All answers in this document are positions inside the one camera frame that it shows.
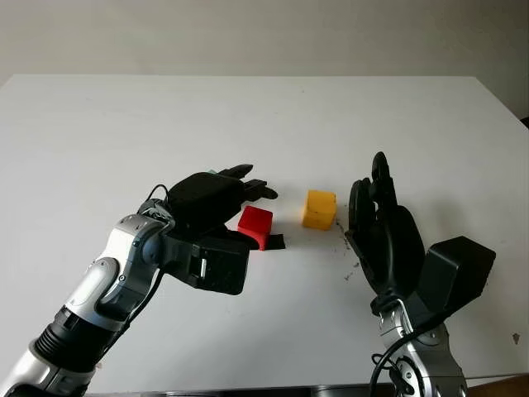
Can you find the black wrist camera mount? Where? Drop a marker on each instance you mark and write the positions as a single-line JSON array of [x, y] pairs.
[[219, 264], [458, 269]]

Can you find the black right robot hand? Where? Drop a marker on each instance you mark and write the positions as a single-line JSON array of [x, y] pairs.
[[396, 248]]

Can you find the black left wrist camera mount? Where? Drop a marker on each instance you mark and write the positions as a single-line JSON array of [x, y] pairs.
[[219, 264]]

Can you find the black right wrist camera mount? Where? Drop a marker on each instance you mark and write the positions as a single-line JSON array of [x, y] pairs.
[[458, 269]]

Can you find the red block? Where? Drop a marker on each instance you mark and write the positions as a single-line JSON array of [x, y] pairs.
[[254, 223]]

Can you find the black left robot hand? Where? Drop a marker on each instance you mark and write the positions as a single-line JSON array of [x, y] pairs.
[[202, 198]]

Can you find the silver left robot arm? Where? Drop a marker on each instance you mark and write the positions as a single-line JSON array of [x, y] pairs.
[[103, 289]]

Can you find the black tape strip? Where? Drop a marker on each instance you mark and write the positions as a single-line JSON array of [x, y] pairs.
[[277, 243]]

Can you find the yellow block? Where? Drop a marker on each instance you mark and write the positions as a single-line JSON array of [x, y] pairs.
[[318, 210]]

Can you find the dark robot torso edge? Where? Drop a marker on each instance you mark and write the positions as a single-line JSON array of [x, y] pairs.
[[248, 392]]

